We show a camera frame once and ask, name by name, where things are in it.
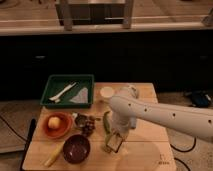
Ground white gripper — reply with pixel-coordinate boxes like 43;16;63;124
105;115;130;148

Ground black whiteboard eraser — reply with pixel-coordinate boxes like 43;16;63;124
107;135;123;153

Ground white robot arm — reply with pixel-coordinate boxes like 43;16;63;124
108;86;213;144

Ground green plastic cup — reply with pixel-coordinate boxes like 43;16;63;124
104;142;113;152

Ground white paper cup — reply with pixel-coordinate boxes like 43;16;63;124
100;86;115;100

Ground green chili pepper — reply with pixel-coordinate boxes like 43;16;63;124
103;111;111;134

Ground blue sponge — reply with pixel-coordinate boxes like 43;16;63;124
130;117;137;129

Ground purple grapes bunch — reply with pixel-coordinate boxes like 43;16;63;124
82;120;95;137

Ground dark red bowl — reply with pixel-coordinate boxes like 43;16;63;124
63;134;90;164

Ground orange plate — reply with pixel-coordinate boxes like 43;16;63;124
42;112;73;139

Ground grey cloth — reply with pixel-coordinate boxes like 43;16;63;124
70;87;88;103

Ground yellow banana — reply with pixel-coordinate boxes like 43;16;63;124
44;143;64;167

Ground yellow lemon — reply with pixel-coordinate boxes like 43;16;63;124
48;117;61;129

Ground green plastic tray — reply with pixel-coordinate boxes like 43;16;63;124
40;74;94;109

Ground black cable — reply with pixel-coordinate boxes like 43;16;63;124
169;135;198;171

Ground metal frame stand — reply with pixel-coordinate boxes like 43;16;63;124
54;0;134;31

